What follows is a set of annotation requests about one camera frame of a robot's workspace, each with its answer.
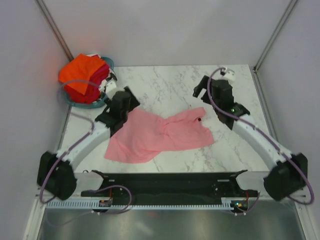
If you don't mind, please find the pink t shirt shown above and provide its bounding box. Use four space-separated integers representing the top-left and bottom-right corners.
104 107 214 164

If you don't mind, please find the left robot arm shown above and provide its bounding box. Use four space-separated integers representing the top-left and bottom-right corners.
37 86 140 204

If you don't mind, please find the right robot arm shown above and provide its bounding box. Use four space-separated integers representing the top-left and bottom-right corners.
193 75 308 201

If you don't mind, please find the teal laundry basket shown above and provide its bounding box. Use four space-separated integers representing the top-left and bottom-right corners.
57 56 116 109

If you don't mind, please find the red t shirt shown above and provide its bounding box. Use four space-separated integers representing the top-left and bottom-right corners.
63 76 104 104

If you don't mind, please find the magenta t shirt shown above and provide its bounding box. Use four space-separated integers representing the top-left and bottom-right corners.
90 63 110 85

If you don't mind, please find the orange t shirt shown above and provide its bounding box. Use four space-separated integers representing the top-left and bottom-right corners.
58 53 106 95

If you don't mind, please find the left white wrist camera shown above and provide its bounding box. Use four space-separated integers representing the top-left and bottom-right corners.
105 80 121 99

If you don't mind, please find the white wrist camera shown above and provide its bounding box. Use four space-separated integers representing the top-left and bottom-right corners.
218 67 236 85
105 80 121 99

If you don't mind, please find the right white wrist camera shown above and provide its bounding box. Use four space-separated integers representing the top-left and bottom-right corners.
218 67 236 85

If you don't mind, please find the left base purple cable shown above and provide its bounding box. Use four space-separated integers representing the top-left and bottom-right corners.
91 185 133 216

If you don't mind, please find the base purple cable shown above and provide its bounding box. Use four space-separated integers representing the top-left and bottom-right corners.
233 192 261 217
91 185 133 216

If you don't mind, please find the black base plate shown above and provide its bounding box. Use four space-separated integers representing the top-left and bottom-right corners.
81 172 258 204

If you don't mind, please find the white slotted cable duct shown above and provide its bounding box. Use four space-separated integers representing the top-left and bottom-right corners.
46 198 234 211

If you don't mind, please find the right aluminium frame post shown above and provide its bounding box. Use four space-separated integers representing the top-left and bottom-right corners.
252 0 300 74

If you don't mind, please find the aluminium frame post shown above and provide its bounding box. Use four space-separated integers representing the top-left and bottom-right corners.
35 0 74 61
252 0 300 74

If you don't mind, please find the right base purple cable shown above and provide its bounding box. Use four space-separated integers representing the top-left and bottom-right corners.
233 192 261 217

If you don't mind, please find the left aluminium frame post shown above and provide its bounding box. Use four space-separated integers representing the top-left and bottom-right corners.
35 0 74 61

